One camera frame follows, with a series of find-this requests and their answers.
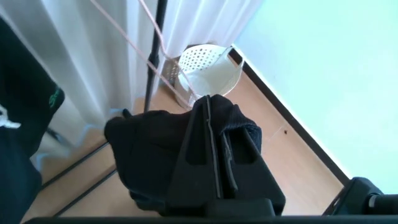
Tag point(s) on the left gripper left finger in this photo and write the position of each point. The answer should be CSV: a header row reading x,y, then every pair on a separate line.
x,y
192,183

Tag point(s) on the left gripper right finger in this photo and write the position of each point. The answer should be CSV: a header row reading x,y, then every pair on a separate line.
x,y
255,183

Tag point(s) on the black garment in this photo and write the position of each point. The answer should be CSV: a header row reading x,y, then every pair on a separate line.
x,y
146,149

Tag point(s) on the black shorts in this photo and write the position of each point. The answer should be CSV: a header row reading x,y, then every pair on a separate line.
x,y
18,93

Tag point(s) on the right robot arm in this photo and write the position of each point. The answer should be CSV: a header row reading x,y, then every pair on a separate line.
x,y
357,196

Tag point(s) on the white laundry basket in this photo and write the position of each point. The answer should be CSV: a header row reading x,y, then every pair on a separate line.
x,y
214,74

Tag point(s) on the black clothes rack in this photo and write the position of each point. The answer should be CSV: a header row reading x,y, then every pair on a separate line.
x,y
152,62

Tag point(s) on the pink clothes hanger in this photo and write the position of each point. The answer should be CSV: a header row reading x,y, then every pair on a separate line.
x,y
140,53

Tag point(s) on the beige curtain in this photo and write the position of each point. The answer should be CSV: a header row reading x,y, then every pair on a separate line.
x,y
93,62

